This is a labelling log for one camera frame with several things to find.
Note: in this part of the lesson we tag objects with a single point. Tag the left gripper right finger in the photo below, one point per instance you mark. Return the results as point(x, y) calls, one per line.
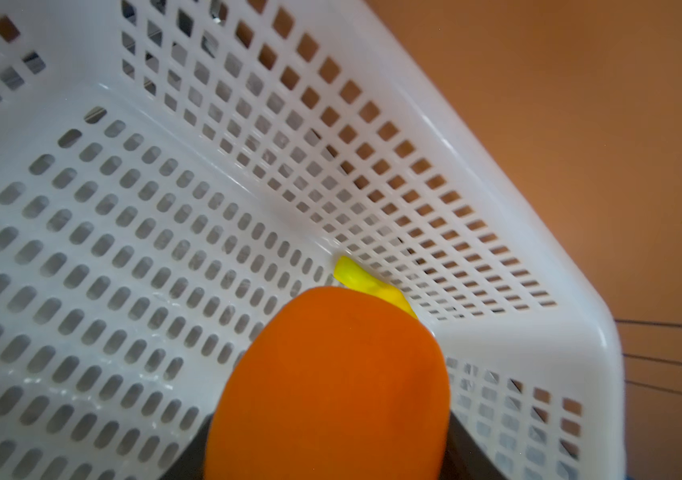
point(464, 459)

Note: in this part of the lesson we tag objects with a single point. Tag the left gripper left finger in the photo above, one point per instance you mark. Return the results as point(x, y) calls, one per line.
point(191, 462)

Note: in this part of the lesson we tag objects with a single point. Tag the yellow banana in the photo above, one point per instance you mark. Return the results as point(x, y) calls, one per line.
point(351, 275)

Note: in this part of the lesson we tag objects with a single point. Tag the white perforated plastic basket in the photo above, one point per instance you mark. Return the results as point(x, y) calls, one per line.
point(172, 173)

